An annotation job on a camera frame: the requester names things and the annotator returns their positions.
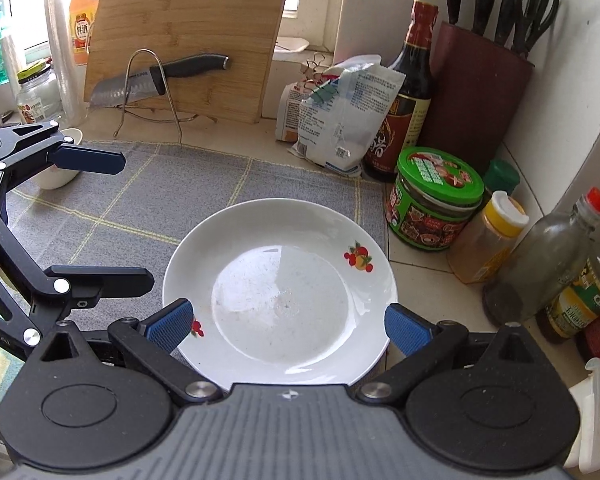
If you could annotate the tall plastic wrap roll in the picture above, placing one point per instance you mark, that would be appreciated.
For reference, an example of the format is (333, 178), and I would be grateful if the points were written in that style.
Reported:
(65, 70)

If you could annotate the green-lidded sauce jar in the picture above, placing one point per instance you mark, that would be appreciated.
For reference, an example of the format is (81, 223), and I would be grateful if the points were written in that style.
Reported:
(435, 195)

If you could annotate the orange oil bottle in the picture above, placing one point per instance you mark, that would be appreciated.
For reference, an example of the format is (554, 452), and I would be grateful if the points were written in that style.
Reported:
(82, 25)

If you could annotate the white bowl with pink flowers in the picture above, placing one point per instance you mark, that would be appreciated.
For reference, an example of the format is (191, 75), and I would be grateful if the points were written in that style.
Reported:
(50, 181)

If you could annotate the bamboo cutting board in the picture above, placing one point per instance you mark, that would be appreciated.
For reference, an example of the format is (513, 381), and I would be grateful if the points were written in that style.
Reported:
(180, 20)

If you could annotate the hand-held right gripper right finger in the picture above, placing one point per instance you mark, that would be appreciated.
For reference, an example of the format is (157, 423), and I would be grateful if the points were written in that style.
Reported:
(405, 327)

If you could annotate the yellow-lidded spice bottle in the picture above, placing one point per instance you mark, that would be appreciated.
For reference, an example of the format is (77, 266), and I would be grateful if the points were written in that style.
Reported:
(485, 245)

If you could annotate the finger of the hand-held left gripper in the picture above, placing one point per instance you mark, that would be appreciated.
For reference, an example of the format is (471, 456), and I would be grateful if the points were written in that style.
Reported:
(100, 282)
(87, 160)

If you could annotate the black kitchen scissors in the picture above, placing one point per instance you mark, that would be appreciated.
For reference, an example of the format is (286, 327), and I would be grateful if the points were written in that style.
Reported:
(547, 5)

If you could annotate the clear bottle with red cap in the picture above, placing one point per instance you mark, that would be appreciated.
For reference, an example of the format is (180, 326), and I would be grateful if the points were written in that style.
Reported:
(535, 270)

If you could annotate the white dish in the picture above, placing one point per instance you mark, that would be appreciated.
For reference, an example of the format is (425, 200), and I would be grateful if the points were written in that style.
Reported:
(290, 45)

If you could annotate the grey checked towel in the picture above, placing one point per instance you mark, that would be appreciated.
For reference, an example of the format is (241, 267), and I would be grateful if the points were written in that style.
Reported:
(180, 195)

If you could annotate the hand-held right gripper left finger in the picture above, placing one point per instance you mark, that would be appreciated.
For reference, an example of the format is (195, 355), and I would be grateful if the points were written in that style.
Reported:
(172, 325)

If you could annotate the red and white bag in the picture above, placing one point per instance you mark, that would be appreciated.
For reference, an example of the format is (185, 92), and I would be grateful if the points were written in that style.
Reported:
(287, 115)

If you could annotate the white plate with fruit print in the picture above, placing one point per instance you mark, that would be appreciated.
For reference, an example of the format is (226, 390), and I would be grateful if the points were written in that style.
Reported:
(280, 285)

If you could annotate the brown knife block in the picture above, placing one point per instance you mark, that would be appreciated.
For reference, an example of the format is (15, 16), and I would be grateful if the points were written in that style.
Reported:
(470, 110)

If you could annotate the white and blue bag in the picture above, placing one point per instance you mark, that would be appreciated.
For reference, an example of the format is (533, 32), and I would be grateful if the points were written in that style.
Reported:
(350, 120)

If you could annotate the green-labelled glass bottle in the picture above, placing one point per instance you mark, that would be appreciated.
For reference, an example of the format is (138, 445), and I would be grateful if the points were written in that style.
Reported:
(575, 305)

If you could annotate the green-capped bottle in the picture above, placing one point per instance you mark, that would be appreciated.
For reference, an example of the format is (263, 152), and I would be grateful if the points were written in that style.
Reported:
(502, 175)

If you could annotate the glass jar with label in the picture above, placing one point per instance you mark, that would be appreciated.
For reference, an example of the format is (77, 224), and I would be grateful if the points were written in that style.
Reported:
(37, 95)

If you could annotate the dark soy sauce bottle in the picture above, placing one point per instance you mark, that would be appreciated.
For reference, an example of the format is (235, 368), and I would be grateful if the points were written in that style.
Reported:
(410, 85)

